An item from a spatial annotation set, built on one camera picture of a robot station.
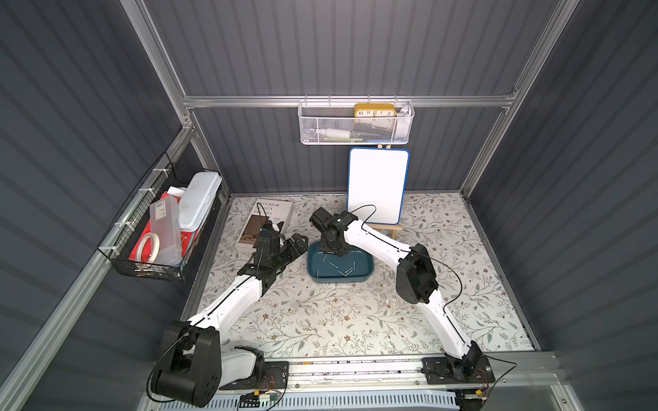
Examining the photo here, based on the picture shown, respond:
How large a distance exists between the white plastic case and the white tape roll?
7cm

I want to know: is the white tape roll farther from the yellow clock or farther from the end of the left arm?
the yellow clock

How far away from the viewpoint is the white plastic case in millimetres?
707

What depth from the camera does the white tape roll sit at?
0.63 metres

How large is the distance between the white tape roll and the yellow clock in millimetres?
716

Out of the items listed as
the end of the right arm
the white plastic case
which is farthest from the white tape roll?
the end of the right arm

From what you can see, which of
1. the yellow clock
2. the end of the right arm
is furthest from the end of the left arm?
the yellow clock

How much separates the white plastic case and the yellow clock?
527mm
